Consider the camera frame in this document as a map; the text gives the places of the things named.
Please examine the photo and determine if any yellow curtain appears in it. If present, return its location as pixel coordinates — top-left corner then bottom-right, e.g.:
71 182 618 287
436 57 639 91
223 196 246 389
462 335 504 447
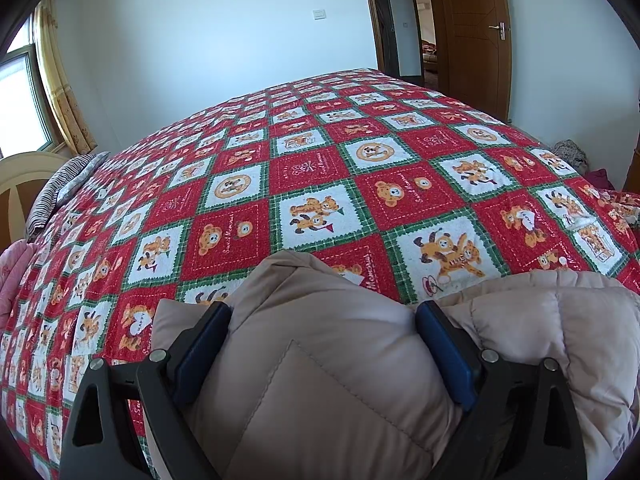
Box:
32 0 99 157

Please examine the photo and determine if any grey striped pillow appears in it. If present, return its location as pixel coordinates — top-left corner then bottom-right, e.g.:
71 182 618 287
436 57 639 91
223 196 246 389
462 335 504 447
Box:
25 151 111 242

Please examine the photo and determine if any dark red cloth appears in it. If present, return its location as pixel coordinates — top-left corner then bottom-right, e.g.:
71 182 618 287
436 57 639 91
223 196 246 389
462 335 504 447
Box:
585 168 614 191

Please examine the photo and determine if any cream wooden headboard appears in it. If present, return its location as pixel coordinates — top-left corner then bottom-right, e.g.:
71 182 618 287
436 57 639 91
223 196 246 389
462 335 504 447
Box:
0 151 69 252

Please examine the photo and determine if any pink quilt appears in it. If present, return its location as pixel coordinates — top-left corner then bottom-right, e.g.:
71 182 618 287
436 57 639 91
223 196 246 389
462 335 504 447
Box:
0 240 34 327

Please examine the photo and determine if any window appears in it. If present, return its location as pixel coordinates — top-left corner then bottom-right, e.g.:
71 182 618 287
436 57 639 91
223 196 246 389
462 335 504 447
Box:
0 42 57 161

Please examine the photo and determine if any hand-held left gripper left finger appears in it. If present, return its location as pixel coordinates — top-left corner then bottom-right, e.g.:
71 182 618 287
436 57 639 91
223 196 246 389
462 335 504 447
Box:
60 301 233 480

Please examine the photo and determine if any grey cloth pile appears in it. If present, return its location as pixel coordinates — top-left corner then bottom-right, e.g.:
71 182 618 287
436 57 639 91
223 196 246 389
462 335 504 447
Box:
550 138 590 174

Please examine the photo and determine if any wooden furniture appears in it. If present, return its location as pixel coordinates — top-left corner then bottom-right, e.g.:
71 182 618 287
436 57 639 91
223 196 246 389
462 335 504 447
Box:
625 144 640 194

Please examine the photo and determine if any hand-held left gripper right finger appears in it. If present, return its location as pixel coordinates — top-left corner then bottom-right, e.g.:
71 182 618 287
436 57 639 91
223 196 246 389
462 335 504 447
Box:
415 301 587 480

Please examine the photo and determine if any red checked bear-print blanket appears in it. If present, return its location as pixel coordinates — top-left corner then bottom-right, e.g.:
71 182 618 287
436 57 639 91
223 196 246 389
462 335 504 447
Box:
0 67 640 480

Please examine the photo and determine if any brown door frame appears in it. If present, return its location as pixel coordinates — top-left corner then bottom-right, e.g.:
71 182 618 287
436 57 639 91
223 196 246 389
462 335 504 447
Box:
359 0 442 87

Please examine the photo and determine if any beige puffer jacket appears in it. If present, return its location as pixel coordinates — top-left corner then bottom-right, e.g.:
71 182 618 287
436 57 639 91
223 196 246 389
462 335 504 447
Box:
150 251 640 480

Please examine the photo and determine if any brown wooden door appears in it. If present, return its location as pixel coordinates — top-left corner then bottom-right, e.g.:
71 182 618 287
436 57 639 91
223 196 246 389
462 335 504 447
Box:
422 0 514 121

